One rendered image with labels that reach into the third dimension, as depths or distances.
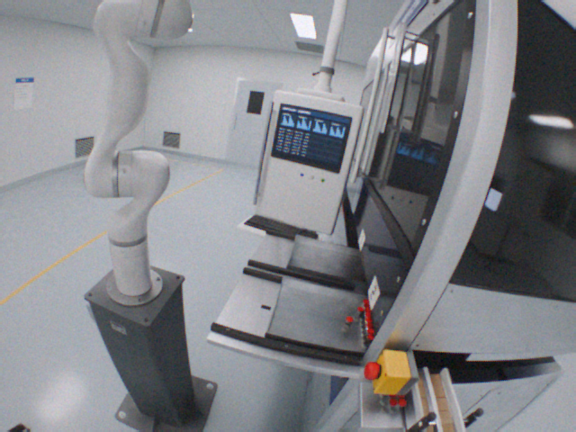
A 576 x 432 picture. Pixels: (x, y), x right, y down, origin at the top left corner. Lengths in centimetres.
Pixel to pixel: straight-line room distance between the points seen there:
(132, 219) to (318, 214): 105
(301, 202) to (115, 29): 124
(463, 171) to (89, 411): 177
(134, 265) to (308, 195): 101
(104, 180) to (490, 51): 80
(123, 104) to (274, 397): 152
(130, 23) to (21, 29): 492
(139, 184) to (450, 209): 65
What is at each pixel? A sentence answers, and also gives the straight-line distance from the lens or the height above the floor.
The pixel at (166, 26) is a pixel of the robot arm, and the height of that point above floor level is 158.
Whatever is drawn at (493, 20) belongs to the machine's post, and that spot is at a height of 168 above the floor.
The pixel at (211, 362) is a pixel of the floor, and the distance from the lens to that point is 170.
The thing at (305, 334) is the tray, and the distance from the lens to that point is 73.
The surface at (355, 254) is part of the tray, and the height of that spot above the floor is 89.
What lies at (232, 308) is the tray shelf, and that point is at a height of 88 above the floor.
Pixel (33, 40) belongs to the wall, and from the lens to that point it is 556.
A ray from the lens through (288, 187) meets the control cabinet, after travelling 147.
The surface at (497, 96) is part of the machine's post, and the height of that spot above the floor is 154.
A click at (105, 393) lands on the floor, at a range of 167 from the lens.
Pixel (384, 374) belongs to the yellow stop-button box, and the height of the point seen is 102.
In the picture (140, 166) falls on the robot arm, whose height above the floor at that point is 126.
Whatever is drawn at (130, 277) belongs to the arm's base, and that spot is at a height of 94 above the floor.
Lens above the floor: 141
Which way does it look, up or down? 22 degrees down
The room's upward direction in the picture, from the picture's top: 12 degrees clockwise
